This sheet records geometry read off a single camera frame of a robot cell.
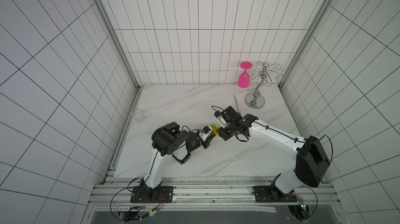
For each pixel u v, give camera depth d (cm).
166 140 55
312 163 43
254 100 110
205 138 83
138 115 100
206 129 79
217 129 81
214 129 82
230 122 73
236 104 109
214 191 75
